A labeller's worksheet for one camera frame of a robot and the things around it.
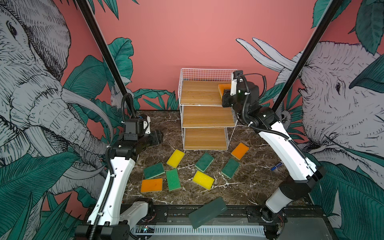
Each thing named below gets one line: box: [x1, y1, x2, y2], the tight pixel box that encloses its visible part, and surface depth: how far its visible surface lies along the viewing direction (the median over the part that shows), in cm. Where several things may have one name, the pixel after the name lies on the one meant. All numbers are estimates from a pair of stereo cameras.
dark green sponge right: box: [221, 158, 241, 180], surface depth 91 cm
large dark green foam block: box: [188, 197, 228, 230], surface depth 75 cm
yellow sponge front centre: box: [192, 170, 215, 190], surface depth 87 cm
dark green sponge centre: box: [194, 152, 215, 173], surface depth 93 cm
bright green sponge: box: [165, 168, 181, 192], surface depth 86 cm
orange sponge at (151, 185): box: [140, 178, 163, 193], surface depth 84 cm
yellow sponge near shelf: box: [166, 149, 185, 169], surface depth 95 cm
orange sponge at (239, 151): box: [231, 142, 250, 161], surface depth 100 cm
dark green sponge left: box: [144, 162, 166, 180], surface depth 90 cm
